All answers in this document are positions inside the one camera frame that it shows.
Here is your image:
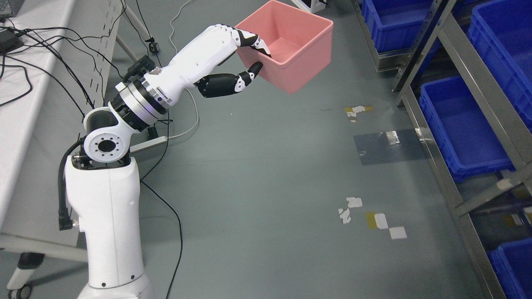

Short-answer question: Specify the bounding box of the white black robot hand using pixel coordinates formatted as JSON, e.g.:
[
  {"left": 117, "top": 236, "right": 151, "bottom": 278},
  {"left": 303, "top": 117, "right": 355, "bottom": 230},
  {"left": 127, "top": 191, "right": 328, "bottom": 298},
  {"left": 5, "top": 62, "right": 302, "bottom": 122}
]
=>
[{"left": 144, "top": 24, "right": 271, "bottom": 106}]

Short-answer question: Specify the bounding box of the pink plastic storage box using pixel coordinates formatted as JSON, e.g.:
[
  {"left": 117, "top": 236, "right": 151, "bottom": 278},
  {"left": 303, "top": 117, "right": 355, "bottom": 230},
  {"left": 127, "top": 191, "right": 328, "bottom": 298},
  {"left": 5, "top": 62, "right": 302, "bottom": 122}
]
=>
[{"left": 236, "top": 0, "right": 334, "bottom": 93}]

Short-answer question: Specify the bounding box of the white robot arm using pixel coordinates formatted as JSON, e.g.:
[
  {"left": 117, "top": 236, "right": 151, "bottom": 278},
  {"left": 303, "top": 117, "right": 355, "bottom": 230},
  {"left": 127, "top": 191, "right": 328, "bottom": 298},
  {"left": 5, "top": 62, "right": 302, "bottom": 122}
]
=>
[{"left": 59, "top": 56, "right": 167, "bottom": 299}]

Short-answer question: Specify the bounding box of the blue shelf bin top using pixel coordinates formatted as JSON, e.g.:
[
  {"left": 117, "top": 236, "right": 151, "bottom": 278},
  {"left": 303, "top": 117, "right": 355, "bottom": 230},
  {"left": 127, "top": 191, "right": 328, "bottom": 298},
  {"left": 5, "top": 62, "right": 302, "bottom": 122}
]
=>
[{"left": 362, "top": 0, "right": 433, "bottom": 53}]

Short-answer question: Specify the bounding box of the blue shelf bin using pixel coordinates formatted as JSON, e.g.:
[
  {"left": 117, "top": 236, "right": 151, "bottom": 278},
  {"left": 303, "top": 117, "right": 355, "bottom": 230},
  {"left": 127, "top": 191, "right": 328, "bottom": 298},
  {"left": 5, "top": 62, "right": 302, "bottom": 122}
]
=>
[
  {"left": 362, "top": 0, "right": 433, "bottom": 53},
  {"left": 419, "top": 76, "right": 515, "bottom": 182}
]

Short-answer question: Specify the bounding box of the steel shelf rack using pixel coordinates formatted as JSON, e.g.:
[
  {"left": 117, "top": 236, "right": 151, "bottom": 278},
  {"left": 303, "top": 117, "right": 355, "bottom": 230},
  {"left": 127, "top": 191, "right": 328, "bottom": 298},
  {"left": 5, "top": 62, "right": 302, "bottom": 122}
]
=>
[{"left": 353, "top": 0, "right": 531, "bottom": 299}]

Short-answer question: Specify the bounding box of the blue shelf bin middle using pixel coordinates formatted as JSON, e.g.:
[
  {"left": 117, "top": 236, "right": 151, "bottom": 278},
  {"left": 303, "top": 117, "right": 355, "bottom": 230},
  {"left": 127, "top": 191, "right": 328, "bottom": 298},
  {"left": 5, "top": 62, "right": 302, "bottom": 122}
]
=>
[{"left": 419, "top": 76, "right": 515, "bottom": 182}]

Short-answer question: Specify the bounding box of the white desk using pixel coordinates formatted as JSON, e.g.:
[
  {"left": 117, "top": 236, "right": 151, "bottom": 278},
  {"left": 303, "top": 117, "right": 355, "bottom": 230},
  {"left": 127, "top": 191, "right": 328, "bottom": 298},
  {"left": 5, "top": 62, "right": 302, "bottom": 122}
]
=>
[{"left": 0, "top": 0, "right": 125, "bottom": 299}]

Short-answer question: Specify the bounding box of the white cable on floor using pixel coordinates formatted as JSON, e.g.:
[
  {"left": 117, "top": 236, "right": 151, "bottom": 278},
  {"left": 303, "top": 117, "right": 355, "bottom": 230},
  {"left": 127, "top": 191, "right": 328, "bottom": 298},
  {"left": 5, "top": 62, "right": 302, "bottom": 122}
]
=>
[{"left": 168, "top": 0, "right": 200, "bottom": 140}]

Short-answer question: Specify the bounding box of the black cable on floor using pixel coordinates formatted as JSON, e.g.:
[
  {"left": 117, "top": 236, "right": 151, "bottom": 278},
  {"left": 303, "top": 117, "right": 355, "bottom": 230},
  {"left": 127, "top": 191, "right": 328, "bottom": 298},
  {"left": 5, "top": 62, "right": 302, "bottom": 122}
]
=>
[{"left": 140, "top": 120, "right": 184, "bottom": 299}]

